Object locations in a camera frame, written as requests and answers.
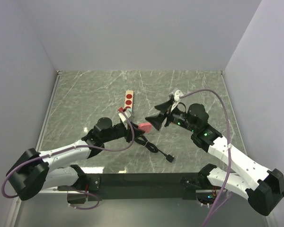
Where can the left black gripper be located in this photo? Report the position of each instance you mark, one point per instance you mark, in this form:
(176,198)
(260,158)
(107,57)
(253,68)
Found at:
(137,131)

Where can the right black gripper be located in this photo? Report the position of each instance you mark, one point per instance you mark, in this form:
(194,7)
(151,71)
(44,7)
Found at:
(157,120)

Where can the pink square plug adapter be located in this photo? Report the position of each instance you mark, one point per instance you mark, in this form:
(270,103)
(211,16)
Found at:
(146,127)

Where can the beige power strip red sockets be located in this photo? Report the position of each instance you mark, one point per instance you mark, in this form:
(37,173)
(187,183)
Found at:
(128,103)

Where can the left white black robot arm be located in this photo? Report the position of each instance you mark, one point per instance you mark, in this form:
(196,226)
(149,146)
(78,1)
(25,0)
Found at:
(38,170)

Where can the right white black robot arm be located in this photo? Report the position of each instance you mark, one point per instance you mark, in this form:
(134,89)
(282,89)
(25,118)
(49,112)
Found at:
(261,187)

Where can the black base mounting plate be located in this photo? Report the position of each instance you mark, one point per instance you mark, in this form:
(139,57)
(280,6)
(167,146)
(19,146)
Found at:
(145,186)

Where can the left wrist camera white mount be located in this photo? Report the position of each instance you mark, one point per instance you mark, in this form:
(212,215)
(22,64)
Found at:
(125,116)

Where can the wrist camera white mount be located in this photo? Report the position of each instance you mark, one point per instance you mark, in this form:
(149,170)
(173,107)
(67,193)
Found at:
(175,95)
(125,116)

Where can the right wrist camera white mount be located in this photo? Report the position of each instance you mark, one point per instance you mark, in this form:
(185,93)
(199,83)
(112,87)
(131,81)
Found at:
(175,95)

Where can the aluminium extrusion rail front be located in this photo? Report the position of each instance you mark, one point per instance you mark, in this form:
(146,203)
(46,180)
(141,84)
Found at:
(71,191)

